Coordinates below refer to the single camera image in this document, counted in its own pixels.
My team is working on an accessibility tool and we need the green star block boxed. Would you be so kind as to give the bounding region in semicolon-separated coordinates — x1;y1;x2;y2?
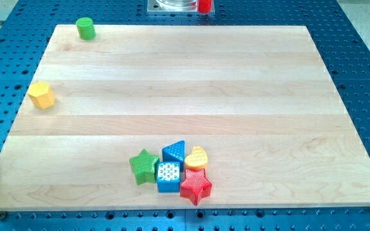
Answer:
129;149;159;185

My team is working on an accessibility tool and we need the red star block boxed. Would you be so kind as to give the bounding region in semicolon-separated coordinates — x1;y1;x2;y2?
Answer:
180;169;212;206

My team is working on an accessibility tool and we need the yellow hexagon block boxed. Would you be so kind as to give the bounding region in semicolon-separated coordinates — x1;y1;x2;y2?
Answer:
28;81;56;109

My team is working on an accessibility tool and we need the blue triangle block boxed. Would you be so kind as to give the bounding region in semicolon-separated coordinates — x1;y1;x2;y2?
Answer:
162;141;185;172

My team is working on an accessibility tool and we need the yellow heart block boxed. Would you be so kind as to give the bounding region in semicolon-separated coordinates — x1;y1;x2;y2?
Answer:
184;146;208;170

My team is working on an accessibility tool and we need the blue cube block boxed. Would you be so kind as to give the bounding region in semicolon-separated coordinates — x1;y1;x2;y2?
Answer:
156;162;181;193

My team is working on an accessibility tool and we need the light wooden board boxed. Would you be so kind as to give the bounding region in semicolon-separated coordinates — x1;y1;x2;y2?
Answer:
0;24;370;211

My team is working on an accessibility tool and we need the red cylinder block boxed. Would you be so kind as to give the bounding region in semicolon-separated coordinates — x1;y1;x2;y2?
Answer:
197;0;212;13

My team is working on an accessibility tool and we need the green cylinder block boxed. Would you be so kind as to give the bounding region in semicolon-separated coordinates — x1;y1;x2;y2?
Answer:
76;17;96;40

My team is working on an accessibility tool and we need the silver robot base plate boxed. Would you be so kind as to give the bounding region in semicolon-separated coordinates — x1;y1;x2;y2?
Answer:
146;0;200;15

